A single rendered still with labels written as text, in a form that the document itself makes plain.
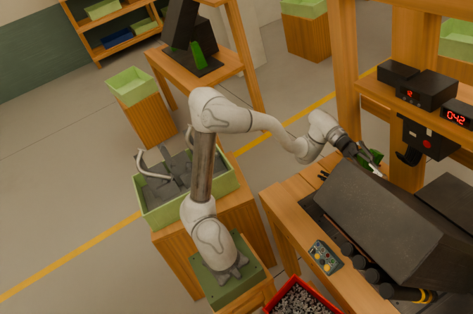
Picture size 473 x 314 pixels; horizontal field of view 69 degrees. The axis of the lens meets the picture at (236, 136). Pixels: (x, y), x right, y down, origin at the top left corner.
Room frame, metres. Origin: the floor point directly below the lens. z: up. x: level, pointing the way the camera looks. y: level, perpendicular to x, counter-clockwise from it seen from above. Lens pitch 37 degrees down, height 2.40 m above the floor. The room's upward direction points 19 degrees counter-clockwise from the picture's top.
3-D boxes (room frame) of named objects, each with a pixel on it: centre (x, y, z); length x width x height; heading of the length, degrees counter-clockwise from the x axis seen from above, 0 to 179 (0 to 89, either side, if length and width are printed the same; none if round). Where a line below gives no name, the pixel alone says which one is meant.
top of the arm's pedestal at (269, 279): (0.99, 0.25, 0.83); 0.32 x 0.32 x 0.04; 16
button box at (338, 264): (0.86, -0.21, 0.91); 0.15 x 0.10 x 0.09; 15
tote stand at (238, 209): (1.68, 0.38, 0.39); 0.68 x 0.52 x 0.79; 95
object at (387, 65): (1.09, -0.68, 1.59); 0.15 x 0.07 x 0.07; 15
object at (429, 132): (0.91, -0.72, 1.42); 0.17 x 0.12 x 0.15; 15
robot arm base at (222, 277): (0.97, 0.24, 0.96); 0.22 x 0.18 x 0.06; 26
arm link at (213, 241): (1.00, 0.26, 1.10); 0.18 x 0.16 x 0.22; 19
